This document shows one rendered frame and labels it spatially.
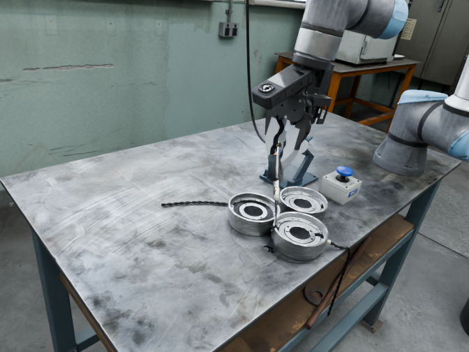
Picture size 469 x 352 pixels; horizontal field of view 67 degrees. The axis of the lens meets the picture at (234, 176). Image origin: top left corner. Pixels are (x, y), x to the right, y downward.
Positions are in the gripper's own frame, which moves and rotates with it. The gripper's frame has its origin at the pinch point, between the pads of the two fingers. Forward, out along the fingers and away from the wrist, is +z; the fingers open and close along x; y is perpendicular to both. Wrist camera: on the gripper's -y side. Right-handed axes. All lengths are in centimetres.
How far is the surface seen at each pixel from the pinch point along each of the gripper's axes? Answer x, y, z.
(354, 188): -8.0, 23.6, 6.5
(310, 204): -5.4, 9.9, 9.5
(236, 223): -1.4, -8.4, 11.8
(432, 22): 115, 368, -67
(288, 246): -12.1, -5.9, 10.8
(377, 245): -11, 53, 31
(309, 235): -12.0, 0.6, 10.4
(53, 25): 157, 12, 0
